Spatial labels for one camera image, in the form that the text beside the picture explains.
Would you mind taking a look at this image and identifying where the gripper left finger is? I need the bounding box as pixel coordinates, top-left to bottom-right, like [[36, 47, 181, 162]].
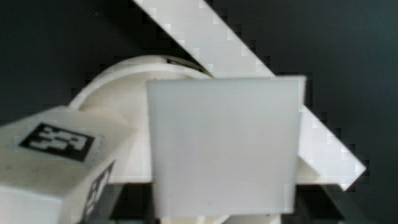
[[110, 184, 157, 224]]

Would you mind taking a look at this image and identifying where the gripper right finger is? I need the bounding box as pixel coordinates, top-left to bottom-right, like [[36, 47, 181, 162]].
[[293, 185, 343, 224]]

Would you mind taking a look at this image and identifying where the white stool leg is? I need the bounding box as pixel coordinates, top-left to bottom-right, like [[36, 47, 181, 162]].
[[0, 106, 133, 224], [148, 76, 306, 218]]

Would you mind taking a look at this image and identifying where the white round stool seat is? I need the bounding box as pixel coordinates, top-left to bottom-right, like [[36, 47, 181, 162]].
[[69, 55, 212, 184]]

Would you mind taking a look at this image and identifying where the white right barrier wall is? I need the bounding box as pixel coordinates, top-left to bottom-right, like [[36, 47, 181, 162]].
[[132, 0, 366, 191]]

